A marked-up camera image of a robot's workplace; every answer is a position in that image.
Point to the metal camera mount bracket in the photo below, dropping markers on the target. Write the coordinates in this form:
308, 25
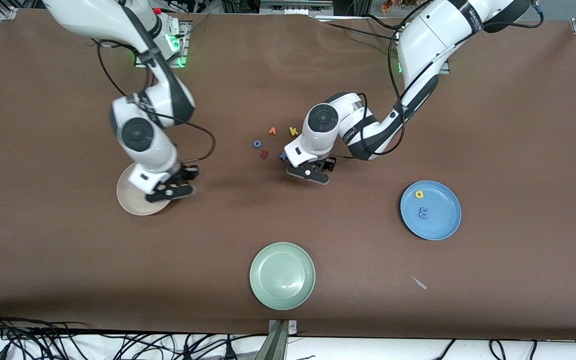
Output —
279, 345

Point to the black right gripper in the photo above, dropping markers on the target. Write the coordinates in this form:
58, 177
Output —
189, 173

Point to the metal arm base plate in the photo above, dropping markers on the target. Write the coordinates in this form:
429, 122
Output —
185, 45
446, 69

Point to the small paper scrap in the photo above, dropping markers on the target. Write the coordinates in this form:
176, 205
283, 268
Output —
420, 284

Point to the pale green round plate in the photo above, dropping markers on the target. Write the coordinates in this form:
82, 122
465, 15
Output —
282, 276

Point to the blue round plate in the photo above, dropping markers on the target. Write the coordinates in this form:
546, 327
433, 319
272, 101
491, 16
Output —
440, 220

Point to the blue foam letter E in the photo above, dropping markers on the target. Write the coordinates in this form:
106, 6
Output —
422, 213

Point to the grey metal frame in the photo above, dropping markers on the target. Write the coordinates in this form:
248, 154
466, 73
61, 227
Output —
293, 7

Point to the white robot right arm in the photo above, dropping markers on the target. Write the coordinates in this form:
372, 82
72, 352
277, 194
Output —
93, 15

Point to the maroon foam letter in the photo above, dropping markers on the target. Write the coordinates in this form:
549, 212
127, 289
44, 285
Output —
264, 154

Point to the light beige round plate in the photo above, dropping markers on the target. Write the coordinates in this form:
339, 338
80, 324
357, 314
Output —
133, 202

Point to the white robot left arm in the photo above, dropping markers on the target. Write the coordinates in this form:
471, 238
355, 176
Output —
433, 35

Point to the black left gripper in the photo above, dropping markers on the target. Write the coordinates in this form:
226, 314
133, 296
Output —
329, 163

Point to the brown table cover sheet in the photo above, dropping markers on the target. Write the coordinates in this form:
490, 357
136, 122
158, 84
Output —
68, 260

